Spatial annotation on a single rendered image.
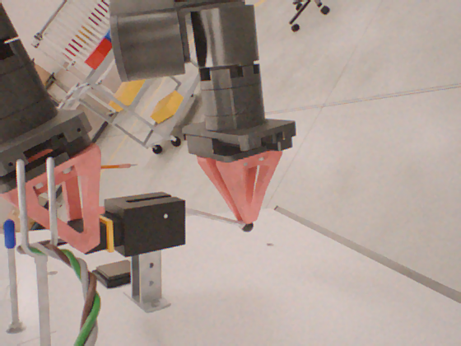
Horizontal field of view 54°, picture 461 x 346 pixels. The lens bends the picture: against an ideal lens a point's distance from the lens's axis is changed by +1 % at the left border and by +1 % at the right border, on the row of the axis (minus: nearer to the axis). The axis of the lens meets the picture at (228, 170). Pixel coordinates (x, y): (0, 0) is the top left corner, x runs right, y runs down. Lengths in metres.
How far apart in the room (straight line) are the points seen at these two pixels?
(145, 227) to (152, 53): 0.15
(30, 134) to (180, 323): 0.18
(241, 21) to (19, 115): 0.19
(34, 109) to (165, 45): 0.13
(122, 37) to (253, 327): 0.26
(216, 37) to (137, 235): 0.18
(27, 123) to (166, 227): 0.14
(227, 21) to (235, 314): 0.24
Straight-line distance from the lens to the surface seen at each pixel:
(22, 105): 0.32
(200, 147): 0.43
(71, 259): 0.23
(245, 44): 0.41
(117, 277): 0.45
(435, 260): 1.65
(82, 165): 0.32
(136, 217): 0.37
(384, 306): 0.43
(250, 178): 0.46
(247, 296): 0.42
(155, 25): 0.40
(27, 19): 8.68
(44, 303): 0.30
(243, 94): 0.40
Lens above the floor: 1.24
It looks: 24 degrees down
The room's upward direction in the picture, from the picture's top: 53 degrees counter-clockwise
